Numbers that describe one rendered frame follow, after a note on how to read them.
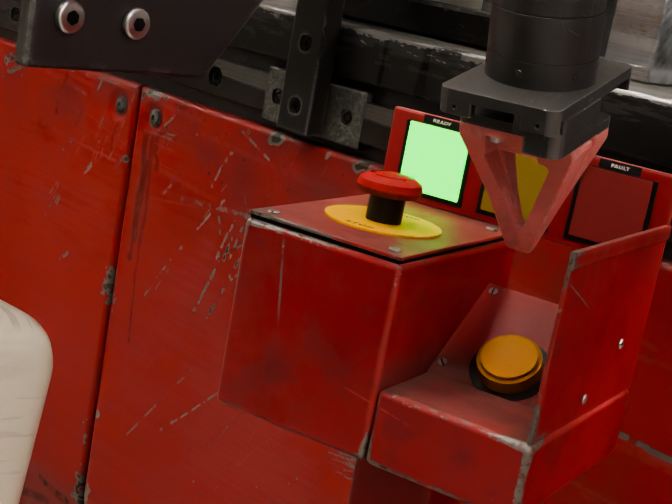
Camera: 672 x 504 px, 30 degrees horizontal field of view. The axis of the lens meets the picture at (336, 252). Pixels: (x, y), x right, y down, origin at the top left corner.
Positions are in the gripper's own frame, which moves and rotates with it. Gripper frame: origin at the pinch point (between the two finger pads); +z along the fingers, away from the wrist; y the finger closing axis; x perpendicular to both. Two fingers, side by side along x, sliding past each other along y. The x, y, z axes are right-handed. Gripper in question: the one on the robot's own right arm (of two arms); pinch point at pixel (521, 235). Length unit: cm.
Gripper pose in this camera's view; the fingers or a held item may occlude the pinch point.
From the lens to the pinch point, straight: 69.3
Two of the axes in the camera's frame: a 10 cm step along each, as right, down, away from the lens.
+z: -0.4, 9.0, 4.3
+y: 5.4, -3.4, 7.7
